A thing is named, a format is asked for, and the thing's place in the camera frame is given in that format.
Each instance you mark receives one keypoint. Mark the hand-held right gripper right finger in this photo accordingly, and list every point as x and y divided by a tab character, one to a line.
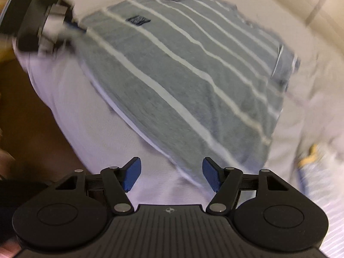
211	176

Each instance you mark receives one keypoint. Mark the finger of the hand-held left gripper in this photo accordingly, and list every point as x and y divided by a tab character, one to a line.
72	22

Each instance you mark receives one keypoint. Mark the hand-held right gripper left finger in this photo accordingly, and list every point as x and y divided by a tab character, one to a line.
132	174

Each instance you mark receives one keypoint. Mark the grey white striped shirt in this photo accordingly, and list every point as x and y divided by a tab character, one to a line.
174	72

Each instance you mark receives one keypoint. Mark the white bed sheet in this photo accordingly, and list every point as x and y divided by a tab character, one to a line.
94	129

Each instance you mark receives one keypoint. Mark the white blue striped cloth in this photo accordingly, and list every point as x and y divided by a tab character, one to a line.
322	185

